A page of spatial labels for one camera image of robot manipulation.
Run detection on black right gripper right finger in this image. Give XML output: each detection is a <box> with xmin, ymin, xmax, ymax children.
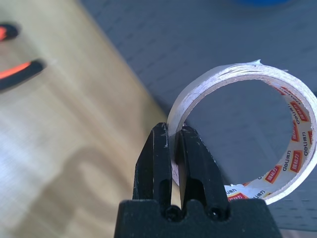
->
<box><xmin>177</xmin><ymin>125</ymin><xmax>231</xmax><ymax>215</ymax></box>

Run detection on blue tape roll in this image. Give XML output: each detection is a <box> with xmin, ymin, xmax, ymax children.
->
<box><xmin>234</xmin><ymin>0</ymin><xmax>298</xmax><ymax>6</ymax></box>

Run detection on orange black pliers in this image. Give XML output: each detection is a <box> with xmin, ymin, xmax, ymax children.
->
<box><xmin>0</xmin><ymin>22</ymin><xmax>47</xmax><ymax>91</ymax></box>

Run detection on grey metal pegboard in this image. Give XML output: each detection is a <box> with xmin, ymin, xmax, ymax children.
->
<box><xmin>79</xmin><ymin>0</ymin><xmax>317</xmax><ymax>231</ymax></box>

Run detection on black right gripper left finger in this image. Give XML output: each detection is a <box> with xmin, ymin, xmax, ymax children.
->
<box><xmin>132</xmin><ymin>122</ymin><xmax>173</xmax><ymax>208</ymax></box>

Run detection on white printed tape roll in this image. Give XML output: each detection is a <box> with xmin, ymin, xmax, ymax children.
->
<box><xmin>167</xmin><ymin>59</ymin><xmax>317</xmax><ymax>205</ymax></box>

